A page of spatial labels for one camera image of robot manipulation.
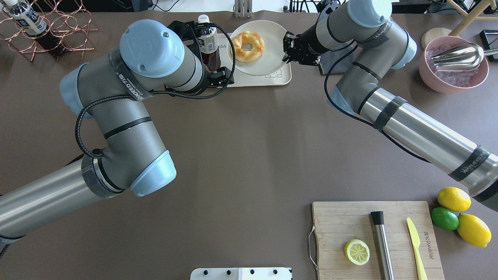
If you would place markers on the bottle in copper rack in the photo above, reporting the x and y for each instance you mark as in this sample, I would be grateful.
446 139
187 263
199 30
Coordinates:
34 26

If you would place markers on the pink bowl of ice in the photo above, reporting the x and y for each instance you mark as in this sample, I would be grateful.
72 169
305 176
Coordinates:
449 82

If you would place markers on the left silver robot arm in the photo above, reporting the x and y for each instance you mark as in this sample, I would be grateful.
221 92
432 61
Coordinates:
121 148

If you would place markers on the half lemon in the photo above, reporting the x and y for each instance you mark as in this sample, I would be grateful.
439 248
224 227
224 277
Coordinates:
357 252

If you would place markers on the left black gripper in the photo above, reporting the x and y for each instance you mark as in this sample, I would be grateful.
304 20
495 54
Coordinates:
223 73

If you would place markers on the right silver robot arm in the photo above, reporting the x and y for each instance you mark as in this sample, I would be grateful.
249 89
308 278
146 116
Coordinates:
384 46

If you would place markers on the dark sauce bottle on tray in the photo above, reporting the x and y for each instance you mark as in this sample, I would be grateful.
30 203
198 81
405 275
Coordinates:
208 43

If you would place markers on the glazed twisted donut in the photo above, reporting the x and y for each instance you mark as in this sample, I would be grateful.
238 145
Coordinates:
248 46

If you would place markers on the green lime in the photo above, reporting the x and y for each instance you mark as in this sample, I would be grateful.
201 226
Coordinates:
444 218

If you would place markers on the yellow lemon near lime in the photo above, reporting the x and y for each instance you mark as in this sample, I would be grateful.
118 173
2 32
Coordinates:
455 199

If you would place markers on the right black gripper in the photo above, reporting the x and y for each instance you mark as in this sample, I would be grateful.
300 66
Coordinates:
310 42

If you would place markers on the steel muddler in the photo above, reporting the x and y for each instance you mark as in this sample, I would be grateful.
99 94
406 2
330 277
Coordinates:
382 241

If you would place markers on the steel ice scoop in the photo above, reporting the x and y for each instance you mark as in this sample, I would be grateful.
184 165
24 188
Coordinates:
465 57

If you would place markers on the yellow plastic knife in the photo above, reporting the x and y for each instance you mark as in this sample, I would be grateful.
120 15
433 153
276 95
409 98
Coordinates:
415 241

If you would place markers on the white round plate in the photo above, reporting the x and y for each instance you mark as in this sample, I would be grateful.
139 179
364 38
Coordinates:
271 60

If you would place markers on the copper wire bottle rack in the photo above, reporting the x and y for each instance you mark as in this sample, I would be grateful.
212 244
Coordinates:
69 23

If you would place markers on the bamboo cutting board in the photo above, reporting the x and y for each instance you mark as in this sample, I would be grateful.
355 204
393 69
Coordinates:
337 222

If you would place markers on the yellow lemon outer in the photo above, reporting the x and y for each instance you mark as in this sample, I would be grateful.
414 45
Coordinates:
473 230

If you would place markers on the white rabbit tray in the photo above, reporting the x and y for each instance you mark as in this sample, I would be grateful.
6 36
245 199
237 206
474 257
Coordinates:
277 78

